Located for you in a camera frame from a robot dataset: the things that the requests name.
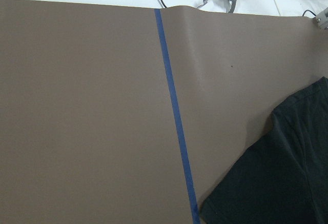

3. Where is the brown table mat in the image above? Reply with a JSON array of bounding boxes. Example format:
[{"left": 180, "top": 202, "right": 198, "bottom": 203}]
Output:
[{"left": 1, "top": 0, "right": 327, "bottom": 223}]

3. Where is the blue tape line lengthwise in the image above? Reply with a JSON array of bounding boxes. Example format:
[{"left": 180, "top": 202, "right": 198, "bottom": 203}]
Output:
[{"left": 154, "top": 9, "right": 200, "bottom": 223}]

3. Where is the aluminium frame post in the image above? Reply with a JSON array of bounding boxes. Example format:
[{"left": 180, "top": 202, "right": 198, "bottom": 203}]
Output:
[{"left": 315, "top": 8, "right": 328, "bottom": 30}]

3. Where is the black printed t-shirt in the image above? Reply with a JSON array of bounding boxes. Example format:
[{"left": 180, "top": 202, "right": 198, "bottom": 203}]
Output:
[{"left": 200, "top": 77, "right": 327, "bottom": 223}]

